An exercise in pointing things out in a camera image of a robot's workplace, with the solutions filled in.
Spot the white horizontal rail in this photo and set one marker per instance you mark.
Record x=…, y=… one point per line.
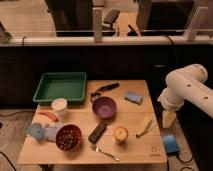
x=106, y=41

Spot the orange carrot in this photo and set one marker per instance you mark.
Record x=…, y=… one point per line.
x=49, y=115

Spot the blue box on floor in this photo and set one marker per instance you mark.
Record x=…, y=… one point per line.
x=170, y=144

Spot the black rectangular remote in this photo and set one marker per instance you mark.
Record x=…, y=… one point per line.
x=97, y=132

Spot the silver fork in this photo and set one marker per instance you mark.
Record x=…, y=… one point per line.
x=98, y=150

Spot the blue sponge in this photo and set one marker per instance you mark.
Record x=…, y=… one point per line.
x=133, y=97

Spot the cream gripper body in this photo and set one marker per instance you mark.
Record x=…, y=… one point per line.
x=168, y=117

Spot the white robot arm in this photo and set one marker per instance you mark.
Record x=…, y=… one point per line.
x=185, y=84

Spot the blue plastic cup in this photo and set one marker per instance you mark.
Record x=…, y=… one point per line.
x=36, y=130

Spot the yellow banana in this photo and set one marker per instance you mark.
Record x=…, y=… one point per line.
x=145, y=125

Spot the clear plastic bag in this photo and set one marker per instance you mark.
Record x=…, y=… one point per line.
x=50, y=132

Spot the black handled peeler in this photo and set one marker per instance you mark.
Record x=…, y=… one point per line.
x=99, y=91

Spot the purple bowl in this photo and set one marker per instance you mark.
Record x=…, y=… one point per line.
x=104, y=107

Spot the red bowl with food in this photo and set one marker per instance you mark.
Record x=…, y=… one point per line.
x=68, y=137

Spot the white cup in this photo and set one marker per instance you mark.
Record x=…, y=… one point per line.
x=60, y=106

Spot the yellow apple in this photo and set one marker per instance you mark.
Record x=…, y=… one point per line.
x=120, y=134

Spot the green plastic tray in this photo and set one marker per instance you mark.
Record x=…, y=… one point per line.
x=68, y=85

